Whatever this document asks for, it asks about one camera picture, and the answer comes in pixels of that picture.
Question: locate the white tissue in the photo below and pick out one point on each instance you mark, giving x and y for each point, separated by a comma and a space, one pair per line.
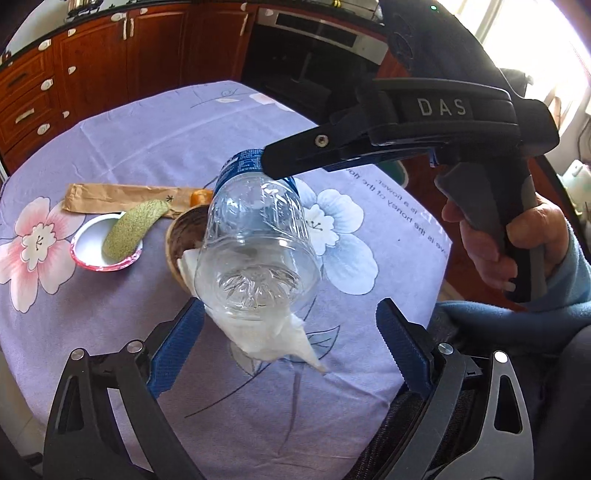
272, 337

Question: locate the white cabinet child locks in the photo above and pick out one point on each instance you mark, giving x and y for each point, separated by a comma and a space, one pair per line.
46, 84

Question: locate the person's right hand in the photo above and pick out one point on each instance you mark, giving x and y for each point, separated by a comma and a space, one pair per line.
545, 230

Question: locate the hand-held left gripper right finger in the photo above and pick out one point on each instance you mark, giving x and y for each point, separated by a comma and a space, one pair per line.
406, 346

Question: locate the grey teal trash bin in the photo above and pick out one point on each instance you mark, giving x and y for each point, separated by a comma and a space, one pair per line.
399, 171

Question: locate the brown paper bag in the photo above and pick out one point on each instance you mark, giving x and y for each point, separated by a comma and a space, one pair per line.
101, 196

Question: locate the white red-rimmed yogurt cup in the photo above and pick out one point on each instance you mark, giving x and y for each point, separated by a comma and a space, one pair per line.
87, 249

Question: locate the orange peel piece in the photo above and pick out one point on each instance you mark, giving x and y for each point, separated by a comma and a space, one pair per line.
201, 197

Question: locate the wooden kitchen cabinets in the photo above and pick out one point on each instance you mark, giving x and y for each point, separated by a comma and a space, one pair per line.
92, 69

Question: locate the black built-in oven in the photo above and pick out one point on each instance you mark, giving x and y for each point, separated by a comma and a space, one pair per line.
295, 50

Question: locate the person's right forearm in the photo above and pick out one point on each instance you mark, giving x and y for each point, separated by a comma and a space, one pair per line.
575, 286

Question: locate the purple floral tablecloth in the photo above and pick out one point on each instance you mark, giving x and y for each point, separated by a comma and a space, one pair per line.
115, 152

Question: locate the clear plastic water bottle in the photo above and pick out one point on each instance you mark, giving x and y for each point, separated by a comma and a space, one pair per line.
258, 240

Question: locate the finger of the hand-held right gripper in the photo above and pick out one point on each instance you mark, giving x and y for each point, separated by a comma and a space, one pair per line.
318, 152

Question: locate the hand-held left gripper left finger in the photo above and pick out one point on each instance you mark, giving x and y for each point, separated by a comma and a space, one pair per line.
178, 350

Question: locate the brown coconut shell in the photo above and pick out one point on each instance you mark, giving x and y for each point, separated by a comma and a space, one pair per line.
182, 235

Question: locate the kitchen window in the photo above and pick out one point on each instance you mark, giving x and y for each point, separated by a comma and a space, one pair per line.
545, 46

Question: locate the green melon rind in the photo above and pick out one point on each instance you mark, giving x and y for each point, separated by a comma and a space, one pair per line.
129, 226

